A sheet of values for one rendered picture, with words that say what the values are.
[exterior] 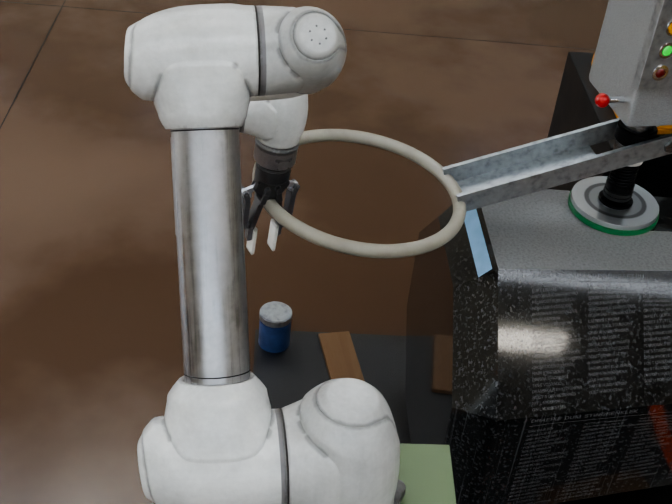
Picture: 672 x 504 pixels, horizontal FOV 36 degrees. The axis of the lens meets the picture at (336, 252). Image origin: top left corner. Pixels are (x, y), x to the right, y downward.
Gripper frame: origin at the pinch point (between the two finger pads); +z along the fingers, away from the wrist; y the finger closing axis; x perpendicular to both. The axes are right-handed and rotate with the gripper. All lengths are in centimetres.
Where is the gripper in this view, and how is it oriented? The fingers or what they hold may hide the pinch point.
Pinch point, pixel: (262, 237)
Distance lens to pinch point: 228.5
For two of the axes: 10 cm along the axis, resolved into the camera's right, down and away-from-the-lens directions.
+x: -4.5, -6.1, 6.6
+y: 8.8, -1.6, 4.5
